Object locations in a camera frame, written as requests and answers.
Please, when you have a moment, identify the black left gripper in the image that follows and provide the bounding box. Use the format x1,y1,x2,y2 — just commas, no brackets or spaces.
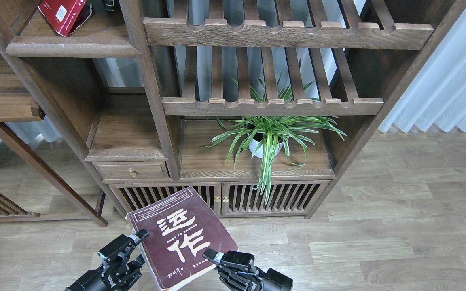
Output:
65,229,150,291

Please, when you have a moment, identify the red paperback book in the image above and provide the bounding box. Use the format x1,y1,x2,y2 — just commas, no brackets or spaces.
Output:
37,0,92,37

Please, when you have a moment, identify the small dark object top shelf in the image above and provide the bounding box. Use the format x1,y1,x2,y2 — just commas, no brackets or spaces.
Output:
104,0,115,12

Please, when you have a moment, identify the white plant pot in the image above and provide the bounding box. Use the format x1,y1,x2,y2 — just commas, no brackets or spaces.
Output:
248,133,284,158

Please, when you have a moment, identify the brass drawer knob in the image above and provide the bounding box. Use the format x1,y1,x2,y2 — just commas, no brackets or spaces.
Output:
128,168,138,177

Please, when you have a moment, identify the dark maroon book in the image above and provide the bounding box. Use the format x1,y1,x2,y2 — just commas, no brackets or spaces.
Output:
126,187,238,291

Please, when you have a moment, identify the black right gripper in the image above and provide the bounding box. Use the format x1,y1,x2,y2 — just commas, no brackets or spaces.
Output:
202,247,293,291

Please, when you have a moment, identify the dark wooden bookshelf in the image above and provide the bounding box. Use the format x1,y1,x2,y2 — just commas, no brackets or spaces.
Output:
0,0,466,218

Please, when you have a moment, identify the white sheer curtain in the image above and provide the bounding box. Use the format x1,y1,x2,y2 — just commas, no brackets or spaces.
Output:
379,9,466,132

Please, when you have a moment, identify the green spider plant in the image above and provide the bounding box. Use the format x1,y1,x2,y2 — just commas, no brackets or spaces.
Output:
203,61,347,205

